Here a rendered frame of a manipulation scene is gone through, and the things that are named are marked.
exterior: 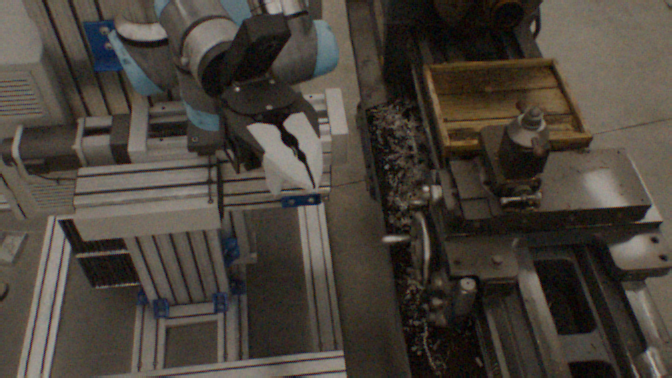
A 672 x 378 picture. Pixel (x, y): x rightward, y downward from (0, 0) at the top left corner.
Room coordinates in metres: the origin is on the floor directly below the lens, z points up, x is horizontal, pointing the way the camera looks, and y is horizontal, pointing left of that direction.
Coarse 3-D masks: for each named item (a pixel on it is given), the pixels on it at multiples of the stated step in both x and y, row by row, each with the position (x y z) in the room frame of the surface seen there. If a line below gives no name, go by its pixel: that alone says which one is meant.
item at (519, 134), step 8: (512, 120) 0.95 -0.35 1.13; (512, 128) 0.92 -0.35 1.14; (520, 128) 0.91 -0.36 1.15; (544, 128) 0.91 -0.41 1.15; (512, 136) 0.91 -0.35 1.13; (520, 136) 0.90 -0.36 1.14; (528, 136) 0.89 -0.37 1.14; (536, 136) 0.89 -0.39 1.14; (544, 136) 0.90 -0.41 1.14; (520, 144) 0.89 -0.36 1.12; (528, 144) 0.89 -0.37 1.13
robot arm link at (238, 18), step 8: (224, 0) 0.97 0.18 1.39; (232, 0) 0.97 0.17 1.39; (240, 0) 0.98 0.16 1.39; (232, 8) 0.95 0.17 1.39; (240, 8) 0.95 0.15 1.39; (248, 8) 0.95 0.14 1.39; (232, 16) 0.92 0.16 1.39; (240, 16) 0.93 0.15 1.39; (248, 16) 0.93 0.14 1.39; (240, 24) 0.92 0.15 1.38
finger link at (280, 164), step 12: (252, 132) 0.46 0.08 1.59; (264, 132) 0.46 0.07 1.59; (276, 132) 0.46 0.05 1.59; (264, 144) 0.44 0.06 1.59; (276, 144) 0.45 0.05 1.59; (264, 156) 0.43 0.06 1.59; (276, 156) 0.43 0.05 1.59; (288, 156) 0.43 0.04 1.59; (264, 168) 0.45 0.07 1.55; (276, 168) 0.42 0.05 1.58; (288, 168) 0.42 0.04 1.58; (300, 168) 0.42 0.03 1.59; (276, 180) 0.43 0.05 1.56; (288, 180) 0.41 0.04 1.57; (300, 180) 0.41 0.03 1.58; (312, 180) 0.41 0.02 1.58; (276, 192) 0.43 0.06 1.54
